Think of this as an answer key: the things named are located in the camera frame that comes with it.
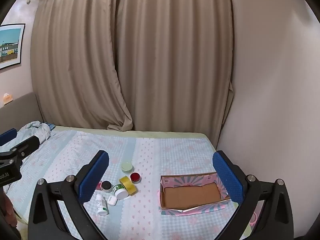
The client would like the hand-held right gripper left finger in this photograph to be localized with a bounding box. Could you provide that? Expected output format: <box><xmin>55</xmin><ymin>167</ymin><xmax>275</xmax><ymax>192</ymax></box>
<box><xmin>27</xmin><ymin>150</ymin><xmax>110</xmax><ymax>240</ymax></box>

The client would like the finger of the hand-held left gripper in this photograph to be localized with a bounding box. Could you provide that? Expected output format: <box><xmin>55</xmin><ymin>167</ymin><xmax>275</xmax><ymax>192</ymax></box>
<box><xmin>0</xmin><ymin>128</ymin><xmax>18</xmax><ymax>146</ymax></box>
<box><xmin>0</xmin><ymin>135</ymin><xmax>41</xmax><ymax>165</ymax></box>

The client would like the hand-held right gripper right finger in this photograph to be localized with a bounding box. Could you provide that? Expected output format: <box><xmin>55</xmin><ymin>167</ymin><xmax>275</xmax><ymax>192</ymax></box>
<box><xmin>212</xmin><ymin>150</ymin><xmax>294</xmax><ymax>240</ymax></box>

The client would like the white pill bottle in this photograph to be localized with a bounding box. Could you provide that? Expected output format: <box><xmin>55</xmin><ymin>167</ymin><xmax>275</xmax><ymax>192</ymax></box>
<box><xmin>96</xmin><ymin>194</ymin><xmax>109</xmax><ymax>216</ymax></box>

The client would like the yellow tape roll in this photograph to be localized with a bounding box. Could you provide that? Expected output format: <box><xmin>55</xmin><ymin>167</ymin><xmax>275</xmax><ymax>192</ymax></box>
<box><xmin>118</xmin><ymin>176</ymin><xmax>137</xmax><ymax>195</ymax></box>

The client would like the green and white jar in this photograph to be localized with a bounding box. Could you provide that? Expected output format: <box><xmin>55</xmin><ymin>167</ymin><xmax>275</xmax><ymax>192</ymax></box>
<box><xmin>112</xmin><ymin>184</ymin><xmax>128</xmax><ymax>200</ymax></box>

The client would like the pink printed cardboard box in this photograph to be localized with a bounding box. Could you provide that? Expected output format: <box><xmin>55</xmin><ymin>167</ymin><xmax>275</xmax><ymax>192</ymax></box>
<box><xmin>157</xmin><ymin>171</ymin><xmax>231</xmax><ymax>217</ymax></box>

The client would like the person's left hand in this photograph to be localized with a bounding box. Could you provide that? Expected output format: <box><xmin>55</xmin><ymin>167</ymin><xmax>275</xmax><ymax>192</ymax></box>
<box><xmin>0</xmin><ymin>194</ymin><xmax>17</xmax><ymax>229</ymax></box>

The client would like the crumpled light blue clothing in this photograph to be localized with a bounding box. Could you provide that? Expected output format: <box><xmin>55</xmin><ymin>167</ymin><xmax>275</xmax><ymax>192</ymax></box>
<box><xmin>17</xmin><ymin>121</ymin><xmax>55</xmax><ymax>145</ymax></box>

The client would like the grey padded headboard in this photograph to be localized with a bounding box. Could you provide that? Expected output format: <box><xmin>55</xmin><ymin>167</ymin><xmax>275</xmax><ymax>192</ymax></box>
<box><xmin>0</xmin><ymin>92</ymin><xmax>44</xmax><ymax>134</ymax></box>

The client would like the blue checkered floral blanket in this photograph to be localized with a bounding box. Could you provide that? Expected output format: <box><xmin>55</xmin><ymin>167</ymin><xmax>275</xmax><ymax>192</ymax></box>
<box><xmin>5</xmin><ymin>126</ymin><xmax>238</xmax><ymax>240</ymax></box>

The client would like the beige curtain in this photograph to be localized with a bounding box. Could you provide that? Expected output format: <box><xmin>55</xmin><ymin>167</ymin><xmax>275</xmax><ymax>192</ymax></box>
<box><xmin>30</xmin><ymin>0</ymin><xmax>235</xmax><ymax>132</ymax></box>

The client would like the framed wall picture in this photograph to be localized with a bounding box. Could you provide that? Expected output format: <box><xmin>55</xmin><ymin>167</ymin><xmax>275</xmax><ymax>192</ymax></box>
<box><xmin>0</xmin><ymin>24</ymin><xmax>26</xmax><ymax>70</ymax></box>

